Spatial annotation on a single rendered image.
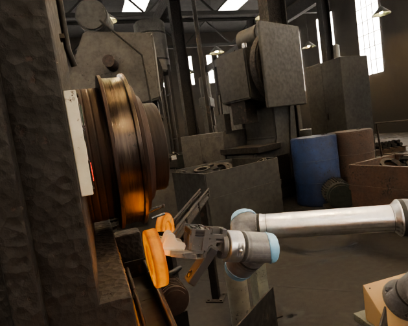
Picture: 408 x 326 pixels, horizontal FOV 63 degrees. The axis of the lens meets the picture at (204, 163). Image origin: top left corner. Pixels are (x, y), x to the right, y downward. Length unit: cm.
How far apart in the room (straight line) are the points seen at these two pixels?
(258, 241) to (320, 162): 342
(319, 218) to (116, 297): 72
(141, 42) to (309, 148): 234
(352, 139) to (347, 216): 352
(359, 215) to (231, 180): 233
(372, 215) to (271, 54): 360
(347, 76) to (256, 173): 281
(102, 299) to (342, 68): 545
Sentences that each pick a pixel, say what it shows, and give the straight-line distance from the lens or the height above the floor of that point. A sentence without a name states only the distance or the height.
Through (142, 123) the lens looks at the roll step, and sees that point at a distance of 89.
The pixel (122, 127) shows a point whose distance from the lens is 86.
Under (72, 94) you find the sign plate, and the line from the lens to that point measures 61.
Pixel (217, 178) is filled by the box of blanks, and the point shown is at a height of 66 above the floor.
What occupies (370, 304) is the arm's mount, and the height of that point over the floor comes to 22.
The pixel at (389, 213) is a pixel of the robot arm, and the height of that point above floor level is 82.
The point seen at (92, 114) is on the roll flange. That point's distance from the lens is 91.
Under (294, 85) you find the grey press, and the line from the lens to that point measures 485.
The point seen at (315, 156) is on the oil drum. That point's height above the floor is 64.
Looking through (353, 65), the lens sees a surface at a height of 186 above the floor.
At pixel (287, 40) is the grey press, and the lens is 490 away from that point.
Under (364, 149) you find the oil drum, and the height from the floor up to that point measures 64.
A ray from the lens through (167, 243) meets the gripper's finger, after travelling 91.
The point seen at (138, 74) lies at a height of 185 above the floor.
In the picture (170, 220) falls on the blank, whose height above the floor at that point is 74.
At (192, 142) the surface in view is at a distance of 553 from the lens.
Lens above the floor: 114
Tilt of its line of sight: 5 degrees down
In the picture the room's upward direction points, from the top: 8 degrees counter-clockwise
